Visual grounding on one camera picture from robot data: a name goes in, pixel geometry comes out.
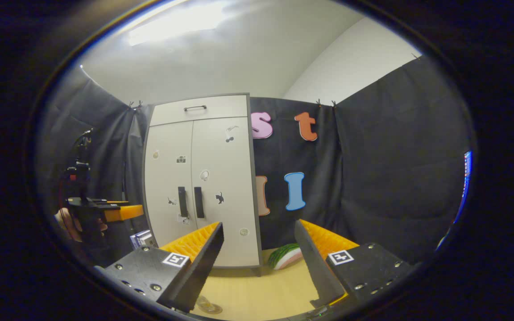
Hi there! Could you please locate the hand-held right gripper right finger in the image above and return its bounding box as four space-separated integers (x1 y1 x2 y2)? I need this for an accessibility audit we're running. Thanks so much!
294 218 417 309

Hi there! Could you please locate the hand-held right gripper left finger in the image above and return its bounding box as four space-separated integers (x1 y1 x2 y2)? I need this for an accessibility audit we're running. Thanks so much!
93 222 224 313

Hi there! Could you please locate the white cabinet door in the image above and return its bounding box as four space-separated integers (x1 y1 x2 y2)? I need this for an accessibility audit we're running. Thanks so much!
191 117 261 268
144 120 194 248

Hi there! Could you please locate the white and grey cabinet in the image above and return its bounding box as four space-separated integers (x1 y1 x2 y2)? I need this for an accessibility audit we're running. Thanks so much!
142 93 263 276

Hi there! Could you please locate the watermelon slice toy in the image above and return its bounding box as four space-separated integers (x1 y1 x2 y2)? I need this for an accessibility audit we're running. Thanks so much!
268 243 303 270

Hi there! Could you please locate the black backdrop cloth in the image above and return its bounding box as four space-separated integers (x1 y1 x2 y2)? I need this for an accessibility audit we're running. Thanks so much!
38 56 472 268

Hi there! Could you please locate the black right door handle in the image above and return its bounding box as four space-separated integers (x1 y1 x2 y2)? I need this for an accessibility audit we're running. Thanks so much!
194 186 205 219

